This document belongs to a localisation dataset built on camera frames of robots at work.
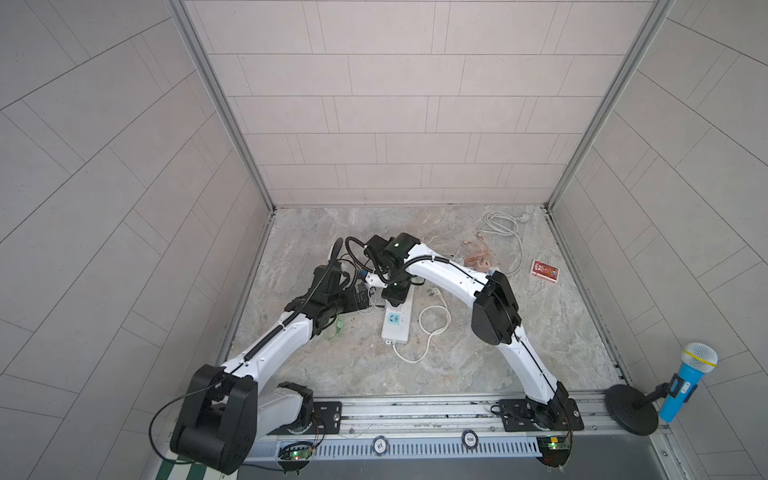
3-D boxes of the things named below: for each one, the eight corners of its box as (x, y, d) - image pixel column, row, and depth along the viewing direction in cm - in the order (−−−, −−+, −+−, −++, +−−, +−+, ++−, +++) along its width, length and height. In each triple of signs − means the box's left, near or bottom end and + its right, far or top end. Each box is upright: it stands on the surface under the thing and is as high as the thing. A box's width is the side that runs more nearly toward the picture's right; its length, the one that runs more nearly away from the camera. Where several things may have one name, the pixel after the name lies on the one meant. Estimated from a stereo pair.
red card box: (530, 274, 99) (532, 271, 98) (532, 262, 102) (534, 259, 101) (556, 283, 97) (559, 280, 96) (557, 270, 100) (560, 267, 99)
